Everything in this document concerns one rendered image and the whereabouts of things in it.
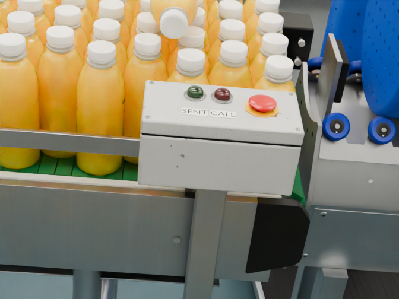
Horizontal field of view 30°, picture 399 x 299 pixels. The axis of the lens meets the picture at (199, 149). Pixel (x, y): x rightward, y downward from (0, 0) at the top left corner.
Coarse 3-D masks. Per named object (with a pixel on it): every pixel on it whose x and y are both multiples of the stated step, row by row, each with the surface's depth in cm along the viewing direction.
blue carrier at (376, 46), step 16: (368, 0) 131; (384, 0) 121; (368, 16) 130; (384, 16) 121; (368, 32) 130; (384, 32) 120; (368, 48) 129; (384, 48) 119; (368, 64) 128; (384, 64) 119; (368, 80) 127; (384, 80) 118; (368, 96) 126; (384, 96) 117; (384, 112) 118
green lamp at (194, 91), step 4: (188, 88) 95; (192, 88) 95; (196, 88) 95; (200, 88) 95; (188, 92) 95; (192, 92) 94; (196, 92) 94; (200, 92) 94; (192, 96) 94; (196, 96) 94; (200, 96) 95
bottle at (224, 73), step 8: (216, 64) 109; (224, 64) 107; (232, 64) 107; (240, 64) 107; (216, 72) 108; (224, 72) 108; (232, 72) 107; (240, 72) 108; (248, 72) 109; (216, 80) 108; (224, 80) 108; (232, 80) 108; (240, 80) 108; (248, 80) 109
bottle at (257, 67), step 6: (258, 54) 113; (264, 54) 111; (270, 54) 111; (282, 54) 111; (252, 60) 114; (258, 60) 112; (264, 60) 111; (252, 66) 113; (258, 66) 112; (264, 66) 111; (252, 72) 112; (258, 72) 112; (252, 78) 112; (258, 78) 112; (252, 84) 113
